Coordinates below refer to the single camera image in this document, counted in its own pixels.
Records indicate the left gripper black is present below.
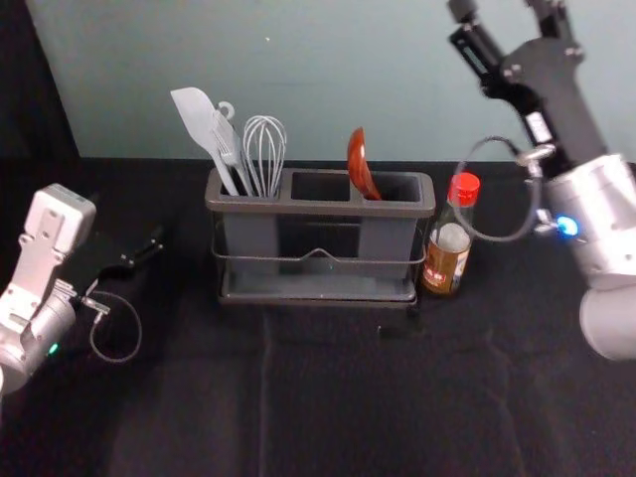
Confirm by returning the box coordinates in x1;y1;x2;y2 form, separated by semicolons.
63;224;167;302

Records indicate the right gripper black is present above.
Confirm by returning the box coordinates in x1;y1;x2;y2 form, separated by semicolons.
445;0;611;181

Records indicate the grey fork with hook end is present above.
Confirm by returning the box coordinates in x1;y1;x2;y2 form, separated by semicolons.
211;100;255;198

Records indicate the grey silicone spatula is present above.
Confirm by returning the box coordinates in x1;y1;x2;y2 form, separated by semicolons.
170;86;240;198

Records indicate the black rack with steel bars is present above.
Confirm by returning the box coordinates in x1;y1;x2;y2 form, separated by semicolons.
204;166;437;313

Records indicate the black backdrop curtain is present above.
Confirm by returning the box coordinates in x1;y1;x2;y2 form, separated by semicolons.
0;0;81;161

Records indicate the brown wooden spoon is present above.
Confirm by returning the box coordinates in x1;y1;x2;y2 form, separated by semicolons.
346;126;384;202

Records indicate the black table cloth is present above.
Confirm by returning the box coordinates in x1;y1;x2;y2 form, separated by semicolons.
0;156;636;477

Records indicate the clear bottle with red cap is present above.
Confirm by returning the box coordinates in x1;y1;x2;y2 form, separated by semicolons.
420;171;483;299

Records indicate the left gripper thin dark cable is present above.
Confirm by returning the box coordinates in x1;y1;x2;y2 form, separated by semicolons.
74;289;144;365

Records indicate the gripper thin dark cable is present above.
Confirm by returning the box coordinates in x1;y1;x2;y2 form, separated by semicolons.
453;135;558;243
74;289;144;365

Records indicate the grey wire whisk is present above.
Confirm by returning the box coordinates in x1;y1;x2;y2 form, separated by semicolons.
241;114;289;200

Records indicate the right gripper thin dark cable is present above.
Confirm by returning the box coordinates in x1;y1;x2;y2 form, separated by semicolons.
453;135;558;243

